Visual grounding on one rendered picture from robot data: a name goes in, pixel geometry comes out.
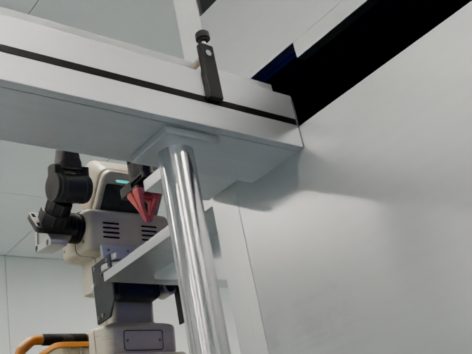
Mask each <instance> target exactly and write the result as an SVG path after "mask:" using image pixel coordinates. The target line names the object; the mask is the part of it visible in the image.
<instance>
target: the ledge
mask: <svg viewBox="0 0 472 354"><path fill-rule="evenodd" d="M198 177H199V184H200V189H201V193H202V199H203V200H208V201H209V200H210V199H211V198H213V197H215V196H216V195H217V194H218V193H220V192H222V191H223V190H224V189H226V188H227V187H228V186H230V185H232V184H233V183H234V182H235V181H236V180H232V179H227V178H219V177H215V176H208V175H203V174H198ZM143 184H144V189H145V191H146V192H154V193H159V194H164V192H163V187H162V179H161V174H160V170H159V168H158V169H157V170H156V171H155V172H154V173H152V174H151V175H150V176H148V177H147V178H146V179H145V180H144V181H143Z"/></svg>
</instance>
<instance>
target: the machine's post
mask: <svg viewBox="0 0 472 354"><path fill-rule="evenodd" d="M173 2H174V7H175V11H176V17H177V22H178V28H179V32H180V37H181V43H182V47H183V55H184V58H185V60H188V61H191V62H195V61H196V59H198V53H197V45H198V43H197V42H196V39H195V33H196V32H198V31H199V30H202V24H201V20H200V16H201V15H202V14H203V13H202V7H201V3H200V0H173ZM211 201H212V206H213V210H214V216H215V220H216V227H217V231H218V238H219V242H220V246H221V253H222V257H223V264H224V268H225V275H226V279H227V283H228V290H229V294H230V301H231V305H232V311H233V316H234V320H235V326H236V331H237V338H238V341H239V346H240V353H241V354H270V353H269V350H268V344H267V340H266V333H265V329H264V326H263V320H262V316H261V310H260V306H259V302H258V296H257V292H256V286H255V282H254V276H253V273H252V269H251V262H250V258H249V252H248V249H247V242H246V238H245V235H244V228H243V225H242V218H241V215H240V208H239V204H238V201H237V195H236V191H235V184H234V183H233V184H232V185H230V186H228V187H227V188H226V189H224V190H223V191H222V192H220V193H218V194H217V195H216V196H215V197H213V198H211Z"/></svg>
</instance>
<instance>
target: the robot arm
mask: <svg viewBox="0 0 472 354"><path fill-rule="evenodd" d="M126 163H127V168H128V173H129V183H127V184H126V185H125V186H124V187H123V188H122V189H121V190H120V195H121V198H122V200H125V201H130V203H132V205H134V207H135V208H136V209H137V210H138V212H139V214H140V215H141V216H142V218H143V220H144V221H145V222H146V223H151V222H152V220H153V216H154V214H155V209H156V207H157V204H158V201H159V198H160V196H161V194H159V193H154V192H146V191H145V189H144V184H143V181H144V180H145V179H146V178H147V177H148V176H150V175H151V174H152V173H153V169H152V166H146V165H142V164H134V163H131V162H126ZM73 173H75V174H73ZM45 193H46V197H47V201H46V204H45V205H43V206H41V208H40V211H39V213H34V212H29V215H28V217H27V219H28V221H29V222H30V224H31V225H32V227H33V228H34V231H35V232H38V233H47V234H48V233H49V234H59V235H75V234H76V235H77V232H78V230H73V229H72V227H71V225H70V223H71V220H72V217H73V215H72V213H71V209H72V204H76V203H77V204H85V203H87V202H88V201H89V200H90V199H91V196H92V194H93V181H92V179H91V177H90V176H89V168H88V167H84V166H81V160H80V157H79V153H76V152H68V151H63V150H55V159H54V164H51V165H49V166H48V177H47V179H46V184H45ZM144 202H146V203H147V210H146V208H145V203H144Z"/></svg>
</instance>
